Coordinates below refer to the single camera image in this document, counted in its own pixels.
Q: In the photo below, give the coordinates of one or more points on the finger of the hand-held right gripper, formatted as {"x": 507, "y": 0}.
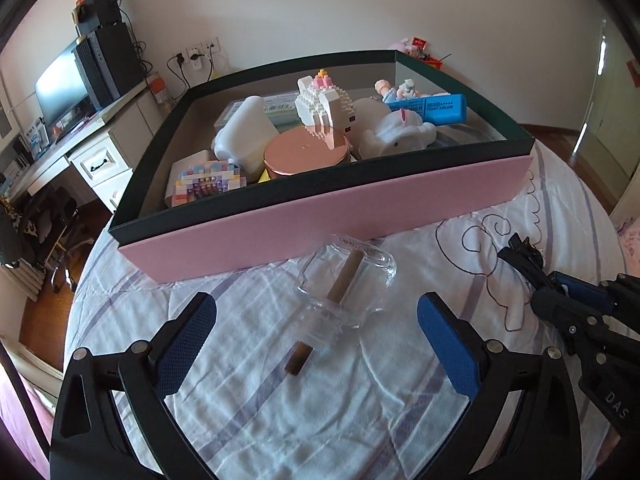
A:
{"x": 585, "y": 291}
{"x": 565, "y": 312}

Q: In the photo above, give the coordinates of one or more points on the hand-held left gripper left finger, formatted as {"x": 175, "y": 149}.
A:
{"x": 182, "y": 345}

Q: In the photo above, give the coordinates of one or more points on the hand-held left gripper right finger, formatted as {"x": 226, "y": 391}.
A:
{"x": 450, "y": 350}

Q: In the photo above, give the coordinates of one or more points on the black hair clip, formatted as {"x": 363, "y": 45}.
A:
{"x": 522, "y": 262}

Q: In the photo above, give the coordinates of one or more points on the clear glass bottle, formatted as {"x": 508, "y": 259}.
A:
{"x": 345, "y": 275}

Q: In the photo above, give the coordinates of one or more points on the white charger plug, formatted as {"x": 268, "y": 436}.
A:
{"x": 187, "y": 165}

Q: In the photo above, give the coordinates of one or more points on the pink box with green rim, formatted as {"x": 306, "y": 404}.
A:
{"x": 325, "y": 220}

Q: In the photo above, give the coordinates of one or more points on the yellow highlighter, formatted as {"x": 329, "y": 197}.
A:
{"x": 262, "y": 176}

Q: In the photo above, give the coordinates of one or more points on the white animal figurine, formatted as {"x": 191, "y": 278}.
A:
{"x": 400, "y": 135}

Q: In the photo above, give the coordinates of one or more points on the white plastic bottle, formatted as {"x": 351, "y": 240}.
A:
{"x": 245, "y": 130}

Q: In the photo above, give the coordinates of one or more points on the rose gold jar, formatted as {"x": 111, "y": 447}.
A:
{"x": 305, "y": 152}

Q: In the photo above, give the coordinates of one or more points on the blue highlighter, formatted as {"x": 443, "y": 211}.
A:
{"x": 430, "y": 107}

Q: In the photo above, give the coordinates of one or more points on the round white figurine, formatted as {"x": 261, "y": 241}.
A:
{"x": 367, "y": 110}

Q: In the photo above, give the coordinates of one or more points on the clear plastic case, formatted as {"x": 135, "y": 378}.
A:
{"x": 280, "y": 102}

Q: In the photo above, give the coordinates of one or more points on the small doll figurine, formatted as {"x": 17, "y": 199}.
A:
{"x": 395, "y": 90}

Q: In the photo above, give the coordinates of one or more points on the white and pink brick figure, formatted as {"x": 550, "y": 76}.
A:
{"x": 325, "y": 100}

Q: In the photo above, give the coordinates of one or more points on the round table with cloth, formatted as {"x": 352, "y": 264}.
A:
{"x": 300, "y": 425}

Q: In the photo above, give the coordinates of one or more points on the black office chair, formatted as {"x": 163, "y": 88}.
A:
{"x": 50, "y": 230}

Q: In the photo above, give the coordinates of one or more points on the glass door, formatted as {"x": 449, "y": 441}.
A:
{"x": 597, "y": 90}

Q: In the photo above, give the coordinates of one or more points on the dark jacket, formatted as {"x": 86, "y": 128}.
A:
{"x": 10, "y": 235}

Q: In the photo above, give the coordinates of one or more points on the white desk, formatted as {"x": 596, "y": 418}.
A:
{"x": 50, "y": 165}

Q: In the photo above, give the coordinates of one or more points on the red door decoration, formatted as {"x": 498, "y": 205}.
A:
{"x": 633, "y": 72}

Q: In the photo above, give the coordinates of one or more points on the blue and white box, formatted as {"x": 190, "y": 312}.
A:
{"x": 35, "y": 137}

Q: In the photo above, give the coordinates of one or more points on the bottle with orange cap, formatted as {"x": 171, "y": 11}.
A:
{"x": 160, "y": 90}

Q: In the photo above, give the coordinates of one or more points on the red toy box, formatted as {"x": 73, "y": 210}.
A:
{"x": 430, "y": 60}

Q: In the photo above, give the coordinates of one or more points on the black computer monitor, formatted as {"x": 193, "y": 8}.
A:
{"x": 62, "y": 90}

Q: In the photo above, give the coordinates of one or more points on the black computer tower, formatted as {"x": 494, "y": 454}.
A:
{"x": 112, "y": 65}

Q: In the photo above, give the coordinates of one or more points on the wall sockets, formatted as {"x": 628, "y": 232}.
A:
{"x": 195, "y": 52}

